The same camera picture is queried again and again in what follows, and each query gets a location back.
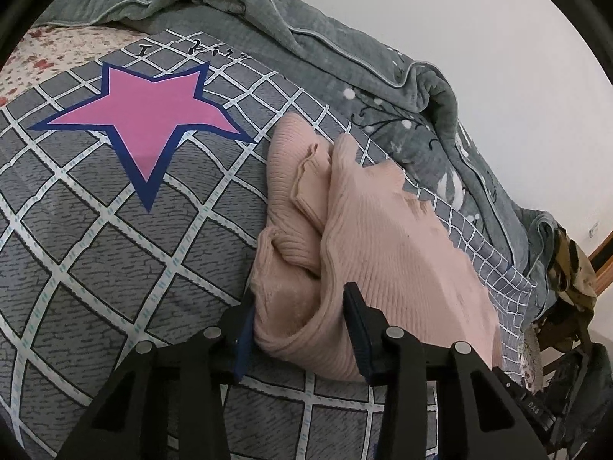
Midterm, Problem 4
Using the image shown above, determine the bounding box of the dark cloth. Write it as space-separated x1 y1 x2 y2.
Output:
541 340 610 451

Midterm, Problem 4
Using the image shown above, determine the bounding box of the pink knit sweater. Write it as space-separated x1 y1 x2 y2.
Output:
249 112 503 384

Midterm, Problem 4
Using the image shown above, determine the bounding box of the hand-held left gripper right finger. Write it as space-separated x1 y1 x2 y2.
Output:
342 282 549 460

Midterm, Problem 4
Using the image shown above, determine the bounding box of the wooden door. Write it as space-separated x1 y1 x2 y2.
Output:
587 244 613 269

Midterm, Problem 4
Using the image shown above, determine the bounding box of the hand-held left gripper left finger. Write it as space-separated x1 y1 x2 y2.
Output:
55 292 257 460

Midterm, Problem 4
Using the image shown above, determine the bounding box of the olive bag on chair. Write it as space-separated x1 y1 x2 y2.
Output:
546 227 599 346

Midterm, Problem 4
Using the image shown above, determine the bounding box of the grey checked star blanket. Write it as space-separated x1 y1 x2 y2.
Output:
0 29 537 460

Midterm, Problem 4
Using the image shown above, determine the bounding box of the grey-green flower quilt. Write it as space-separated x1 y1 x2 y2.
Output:
29 0 561 307

